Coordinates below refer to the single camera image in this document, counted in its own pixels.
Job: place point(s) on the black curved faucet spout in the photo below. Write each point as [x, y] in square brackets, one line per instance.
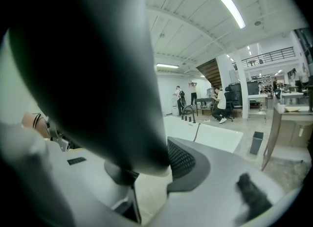
[188, 108]

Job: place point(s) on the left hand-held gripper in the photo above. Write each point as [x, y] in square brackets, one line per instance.
[58, 136]

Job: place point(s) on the black trash bin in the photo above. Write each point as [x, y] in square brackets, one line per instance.
[256, 144]

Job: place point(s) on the brown vanity table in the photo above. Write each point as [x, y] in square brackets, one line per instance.
[288, 125]

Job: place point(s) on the black shower handle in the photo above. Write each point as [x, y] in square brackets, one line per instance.
[97, 86]

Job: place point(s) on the black office chair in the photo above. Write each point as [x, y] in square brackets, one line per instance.
[230, 98]

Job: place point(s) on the white top black frame table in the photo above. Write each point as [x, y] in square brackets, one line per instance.
[292, 94]

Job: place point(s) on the person's left forearm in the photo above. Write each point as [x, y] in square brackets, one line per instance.
[29, 122]

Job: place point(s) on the grey water machine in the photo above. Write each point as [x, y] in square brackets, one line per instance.
[210, 92]

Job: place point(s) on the white cup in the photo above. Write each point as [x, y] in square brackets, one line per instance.
[281, 107]

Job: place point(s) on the white bathtub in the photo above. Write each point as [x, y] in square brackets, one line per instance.
[215, 135]

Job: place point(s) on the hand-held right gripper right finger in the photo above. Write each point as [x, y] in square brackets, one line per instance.
[215, 172]

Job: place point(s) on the wooden staircase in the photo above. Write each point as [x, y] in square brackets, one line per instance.
[210, 72]

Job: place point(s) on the black cabinet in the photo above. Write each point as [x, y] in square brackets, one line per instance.
[252, 89]

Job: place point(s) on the black balcony railing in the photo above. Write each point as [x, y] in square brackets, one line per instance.
[269, 54]

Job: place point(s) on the long ceiling light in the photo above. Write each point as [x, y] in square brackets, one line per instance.
[232, 9]
[167, 65]

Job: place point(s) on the white pillar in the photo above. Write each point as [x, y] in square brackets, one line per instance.
[244, 94]

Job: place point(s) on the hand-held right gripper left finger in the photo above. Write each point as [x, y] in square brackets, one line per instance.
[73, 184]

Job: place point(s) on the yellow paper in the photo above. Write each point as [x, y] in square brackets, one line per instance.
[291, 109]

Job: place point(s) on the metal rack table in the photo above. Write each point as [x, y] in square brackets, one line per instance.
[256, 96]

